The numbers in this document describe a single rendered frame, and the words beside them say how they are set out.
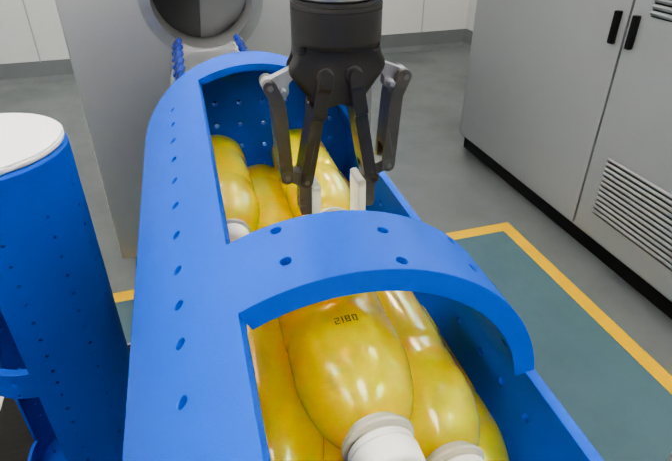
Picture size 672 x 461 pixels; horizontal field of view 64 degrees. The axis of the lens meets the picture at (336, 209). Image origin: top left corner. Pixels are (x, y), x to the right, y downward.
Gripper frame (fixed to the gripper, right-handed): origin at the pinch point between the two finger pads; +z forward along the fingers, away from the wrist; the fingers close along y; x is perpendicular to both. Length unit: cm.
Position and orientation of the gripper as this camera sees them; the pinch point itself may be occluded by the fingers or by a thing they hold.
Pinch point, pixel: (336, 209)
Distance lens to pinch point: 53.3
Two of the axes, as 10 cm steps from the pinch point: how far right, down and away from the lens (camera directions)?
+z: 0.0, 8.5, 5.2
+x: 2.7, 5.0, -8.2
